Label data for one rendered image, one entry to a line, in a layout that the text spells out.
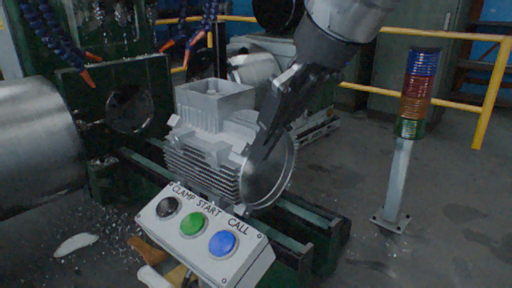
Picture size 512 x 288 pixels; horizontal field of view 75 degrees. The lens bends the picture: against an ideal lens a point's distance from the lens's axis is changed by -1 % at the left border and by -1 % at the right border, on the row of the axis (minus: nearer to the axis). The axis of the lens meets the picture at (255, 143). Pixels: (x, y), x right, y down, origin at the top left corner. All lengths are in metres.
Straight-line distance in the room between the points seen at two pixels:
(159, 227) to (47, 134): 0.32
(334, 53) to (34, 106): 0.52
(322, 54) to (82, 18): 0.77
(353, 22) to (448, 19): 3.21
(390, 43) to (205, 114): 3.23
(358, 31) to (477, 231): 0.69
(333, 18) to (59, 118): 0.51
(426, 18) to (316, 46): 3.26
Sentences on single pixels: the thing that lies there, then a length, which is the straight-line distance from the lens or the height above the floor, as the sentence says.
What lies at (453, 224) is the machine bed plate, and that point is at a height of 0.80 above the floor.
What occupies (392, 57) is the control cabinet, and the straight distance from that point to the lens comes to 3.75.
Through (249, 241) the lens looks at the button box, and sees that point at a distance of 0.38.
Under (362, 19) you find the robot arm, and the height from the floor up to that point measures 1.29.
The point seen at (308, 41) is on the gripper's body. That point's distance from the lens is 0.39.
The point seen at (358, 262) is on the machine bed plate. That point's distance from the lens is 0.78.
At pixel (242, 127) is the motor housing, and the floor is 1.10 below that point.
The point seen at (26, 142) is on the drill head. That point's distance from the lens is 0.68.
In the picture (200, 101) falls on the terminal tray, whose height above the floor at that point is 1.13.
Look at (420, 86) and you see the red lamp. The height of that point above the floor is 1.14.
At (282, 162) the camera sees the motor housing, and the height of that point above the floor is 0.99.
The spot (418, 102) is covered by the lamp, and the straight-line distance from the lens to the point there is 0.75.
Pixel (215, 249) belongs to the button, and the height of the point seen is 1.07.
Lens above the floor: 1.32
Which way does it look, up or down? 25 degrees down
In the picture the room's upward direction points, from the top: straight up
